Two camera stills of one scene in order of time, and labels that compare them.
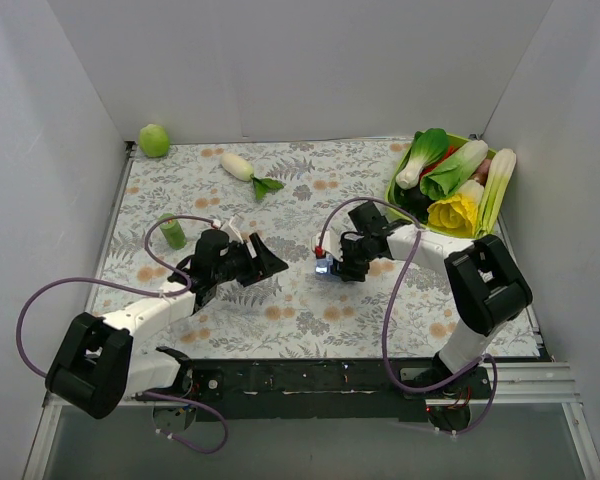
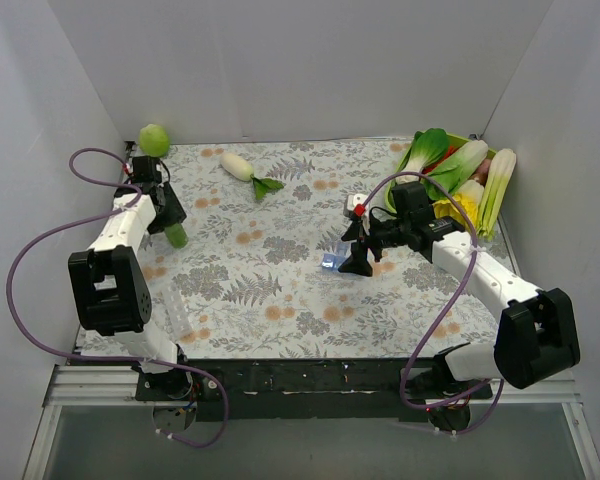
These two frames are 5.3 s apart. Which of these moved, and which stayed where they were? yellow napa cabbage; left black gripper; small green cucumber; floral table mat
Moved: left black gripper
Stayed: small green cucumber; yellow napa cabbage; floral table mat
